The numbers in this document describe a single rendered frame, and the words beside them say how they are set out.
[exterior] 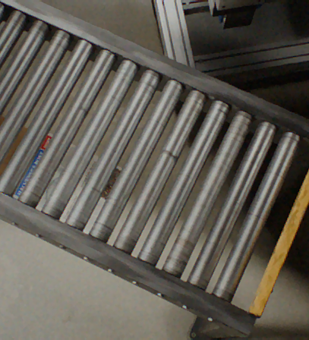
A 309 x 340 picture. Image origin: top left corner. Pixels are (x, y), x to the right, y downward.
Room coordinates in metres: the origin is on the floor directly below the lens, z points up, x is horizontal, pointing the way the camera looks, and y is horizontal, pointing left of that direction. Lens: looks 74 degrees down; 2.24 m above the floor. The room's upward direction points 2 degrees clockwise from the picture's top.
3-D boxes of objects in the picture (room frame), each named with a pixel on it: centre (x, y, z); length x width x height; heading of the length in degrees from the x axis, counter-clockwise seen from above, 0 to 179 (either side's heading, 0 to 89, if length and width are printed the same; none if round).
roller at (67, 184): (0.50, 0.16, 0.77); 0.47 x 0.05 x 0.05; 156
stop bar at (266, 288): (0.27, -0.33, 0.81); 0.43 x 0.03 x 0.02; 156
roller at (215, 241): (0.34, -0.20, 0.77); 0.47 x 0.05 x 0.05; 156
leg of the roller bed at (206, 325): (0.06, -0.21, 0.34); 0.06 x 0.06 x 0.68; 66
